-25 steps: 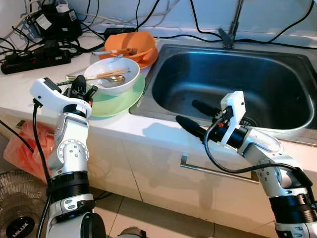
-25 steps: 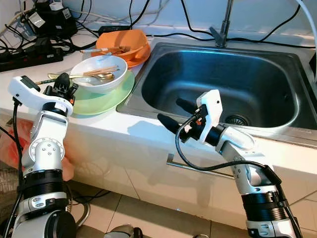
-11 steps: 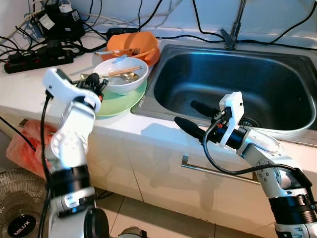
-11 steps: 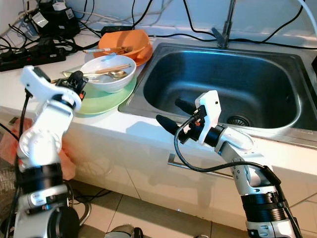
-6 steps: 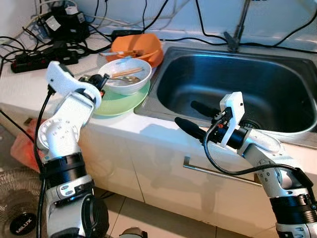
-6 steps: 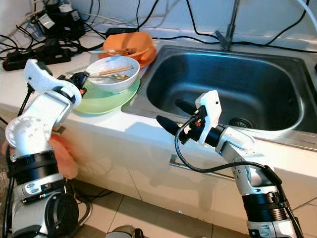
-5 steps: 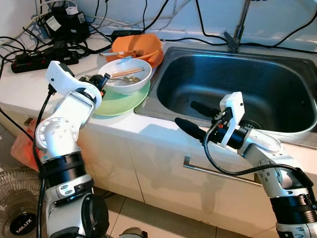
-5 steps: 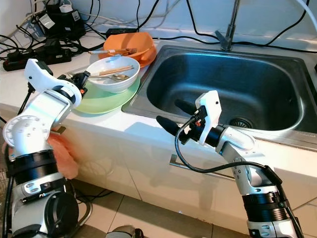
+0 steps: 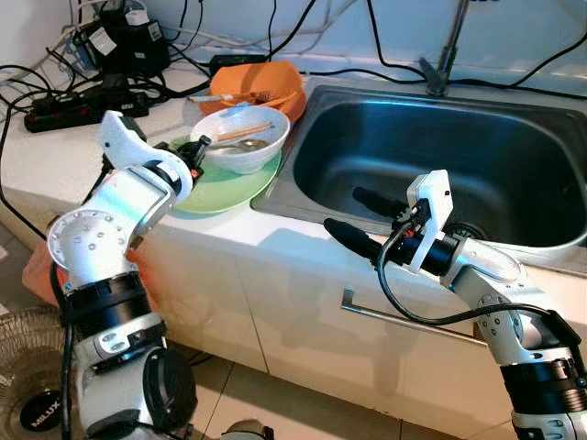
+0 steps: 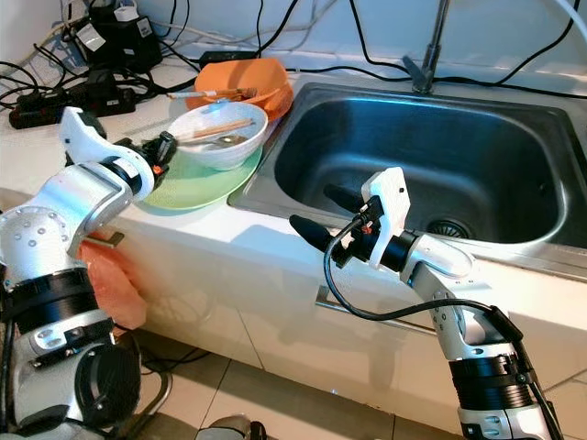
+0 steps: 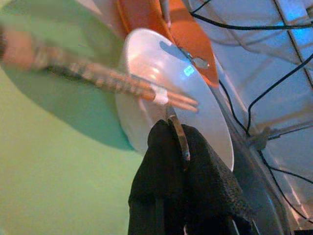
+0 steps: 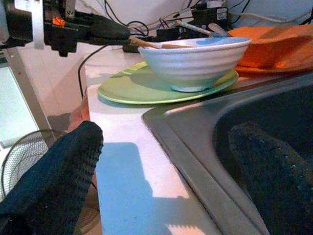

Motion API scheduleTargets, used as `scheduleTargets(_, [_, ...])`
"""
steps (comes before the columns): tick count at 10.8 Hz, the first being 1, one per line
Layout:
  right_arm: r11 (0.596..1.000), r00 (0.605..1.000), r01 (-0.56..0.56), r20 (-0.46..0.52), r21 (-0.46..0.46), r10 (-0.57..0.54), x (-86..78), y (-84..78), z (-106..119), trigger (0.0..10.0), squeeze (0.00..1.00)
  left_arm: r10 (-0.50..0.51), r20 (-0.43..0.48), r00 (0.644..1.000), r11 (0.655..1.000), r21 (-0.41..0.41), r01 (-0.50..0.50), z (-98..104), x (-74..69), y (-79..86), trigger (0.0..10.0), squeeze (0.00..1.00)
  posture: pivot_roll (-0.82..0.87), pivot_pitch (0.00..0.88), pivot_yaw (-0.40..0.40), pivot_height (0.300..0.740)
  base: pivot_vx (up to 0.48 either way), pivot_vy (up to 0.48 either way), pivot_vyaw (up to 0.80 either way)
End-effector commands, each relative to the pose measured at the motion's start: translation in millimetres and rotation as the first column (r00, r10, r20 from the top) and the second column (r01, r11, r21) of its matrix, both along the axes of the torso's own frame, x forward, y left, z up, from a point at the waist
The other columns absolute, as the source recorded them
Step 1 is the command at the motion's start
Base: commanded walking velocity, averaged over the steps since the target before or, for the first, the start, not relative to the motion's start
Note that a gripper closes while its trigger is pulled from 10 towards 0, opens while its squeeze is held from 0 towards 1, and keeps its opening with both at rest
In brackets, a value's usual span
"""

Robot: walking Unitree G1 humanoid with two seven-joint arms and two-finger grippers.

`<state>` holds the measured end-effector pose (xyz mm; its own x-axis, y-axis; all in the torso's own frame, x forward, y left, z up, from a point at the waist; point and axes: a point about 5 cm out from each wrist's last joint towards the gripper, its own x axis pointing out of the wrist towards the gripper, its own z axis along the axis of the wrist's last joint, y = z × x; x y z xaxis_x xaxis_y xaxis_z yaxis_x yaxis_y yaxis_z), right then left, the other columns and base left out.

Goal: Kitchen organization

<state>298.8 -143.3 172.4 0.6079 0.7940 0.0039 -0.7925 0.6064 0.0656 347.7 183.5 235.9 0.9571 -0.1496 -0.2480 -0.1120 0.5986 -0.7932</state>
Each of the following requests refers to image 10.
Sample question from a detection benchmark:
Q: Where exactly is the white bowl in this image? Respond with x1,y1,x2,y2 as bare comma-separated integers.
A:
167,101,269,172

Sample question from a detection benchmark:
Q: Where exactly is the black power strip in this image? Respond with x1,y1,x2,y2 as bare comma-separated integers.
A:
9,82,138,129

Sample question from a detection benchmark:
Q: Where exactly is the orange bowl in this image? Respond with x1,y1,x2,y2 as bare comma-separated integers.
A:
197,57,293,118

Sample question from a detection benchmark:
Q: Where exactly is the red plastic bag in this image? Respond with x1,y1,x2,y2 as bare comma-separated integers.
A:
78,240,148,331

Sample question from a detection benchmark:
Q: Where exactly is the white kitchen base cabinet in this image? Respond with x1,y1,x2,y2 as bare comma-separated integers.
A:
0,183,587,440

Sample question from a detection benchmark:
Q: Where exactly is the white hose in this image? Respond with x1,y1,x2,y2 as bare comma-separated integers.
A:
555,0,587,28

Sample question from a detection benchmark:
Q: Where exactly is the metal spoon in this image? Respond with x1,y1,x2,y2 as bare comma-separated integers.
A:
193,135,250,149

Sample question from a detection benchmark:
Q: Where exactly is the flat black power adapter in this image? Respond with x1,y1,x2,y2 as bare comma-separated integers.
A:
197,50,258,67

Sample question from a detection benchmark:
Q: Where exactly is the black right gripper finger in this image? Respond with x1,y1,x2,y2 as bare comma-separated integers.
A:
324,183,368,214
290,214,349,256

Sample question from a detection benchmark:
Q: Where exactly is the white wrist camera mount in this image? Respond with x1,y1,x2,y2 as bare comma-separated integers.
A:
360,167,409,270
58,107,111,166

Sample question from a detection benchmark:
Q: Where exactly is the metal faucet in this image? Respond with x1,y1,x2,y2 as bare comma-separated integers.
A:
402,0,455,93

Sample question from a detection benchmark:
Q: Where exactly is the stainless steel sink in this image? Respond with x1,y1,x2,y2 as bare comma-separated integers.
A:
227,81,587,281

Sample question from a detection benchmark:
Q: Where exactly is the black box device with labels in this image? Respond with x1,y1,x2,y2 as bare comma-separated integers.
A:
73,5,161,74

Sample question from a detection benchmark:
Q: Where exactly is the black wall cable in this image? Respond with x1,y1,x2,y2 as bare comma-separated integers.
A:
482,0,581,88
349,0,414,79

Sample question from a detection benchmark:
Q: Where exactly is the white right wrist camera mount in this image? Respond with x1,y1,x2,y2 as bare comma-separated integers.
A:
360,167,409,270

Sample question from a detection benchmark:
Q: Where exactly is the metal sink drain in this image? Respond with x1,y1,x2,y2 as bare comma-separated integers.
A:
426,217,473,241

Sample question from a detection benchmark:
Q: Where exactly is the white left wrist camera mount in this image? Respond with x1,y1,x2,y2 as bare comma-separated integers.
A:
58,107,111,166

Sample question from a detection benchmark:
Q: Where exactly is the light green plate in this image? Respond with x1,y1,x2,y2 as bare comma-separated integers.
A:
142,137,262,210

